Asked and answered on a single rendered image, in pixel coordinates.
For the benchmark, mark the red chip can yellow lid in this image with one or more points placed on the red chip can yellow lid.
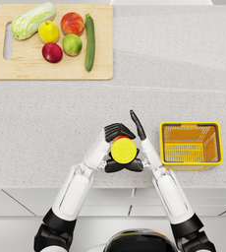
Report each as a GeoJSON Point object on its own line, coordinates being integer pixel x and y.
{"type": "Point", "coordinates": [124, 150]}

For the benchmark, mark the yellow slatted basket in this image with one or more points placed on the yellow slatted basket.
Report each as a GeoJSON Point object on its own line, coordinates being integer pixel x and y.
{"type": "Point", "coordinates": [191, 146]}

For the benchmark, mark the dark round robot body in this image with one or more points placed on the dark round robot body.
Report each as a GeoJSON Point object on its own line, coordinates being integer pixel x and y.
{"type": "Point", "coordinates": [139, 241]}

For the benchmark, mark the green cucumber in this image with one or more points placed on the green cucumber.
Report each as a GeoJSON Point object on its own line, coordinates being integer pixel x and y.
{"type": "Point", "coordinates": [90, 42]}

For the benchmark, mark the wooden cutting board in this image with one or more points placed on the wooden cutting board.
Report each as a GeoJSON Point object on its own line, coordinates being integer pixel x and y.
{"type": "Point", "coordinates": [29, 67]}

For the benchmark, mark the dark red apple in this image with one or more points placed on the dark red apple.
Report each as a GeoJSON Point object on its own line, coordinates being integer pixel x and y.
{"type": "Point", "coordinates": [52, 52]}

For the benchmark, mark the green apple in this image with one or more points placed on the green apple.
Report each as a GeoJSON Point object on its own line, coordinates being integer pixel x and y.
{"type": "Point", "coordinates": [72, 44]}

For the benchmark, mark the yellow lemon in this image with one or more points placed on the yellow lemon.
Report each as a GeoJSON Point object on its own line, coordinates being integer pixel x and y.
{"type": "Point", "coordinates": [48, 32]}

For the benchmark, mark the green napa cabbage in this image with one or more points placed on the green napa cabbage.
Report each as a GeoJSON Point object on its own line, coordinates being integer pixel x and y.
{"type": "Point", "coordinates": [31, 20]}

